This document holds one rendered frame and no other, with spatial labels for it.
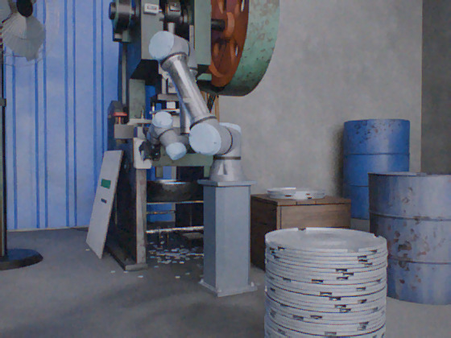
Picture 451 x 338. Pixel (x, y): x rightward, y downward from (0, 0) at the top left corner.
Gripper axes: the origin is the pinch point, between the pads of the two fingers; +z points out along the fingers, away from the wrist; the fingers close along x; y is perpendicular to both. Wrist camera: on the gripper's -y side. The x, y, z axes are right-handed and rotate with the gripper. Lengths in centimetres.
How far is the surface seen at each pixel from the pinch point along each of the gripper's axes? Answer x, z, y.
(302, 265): 4, -93, 82
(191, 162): 27.9, 12.2, -4.1
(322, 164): 218, 134, -70
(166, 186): 17.1, 26.7, 2.4
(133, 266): -5, 30, 43
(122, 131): -8.4, 3.0, -16.0
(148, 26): 8, -14, -71
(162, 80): 17, 3, -50
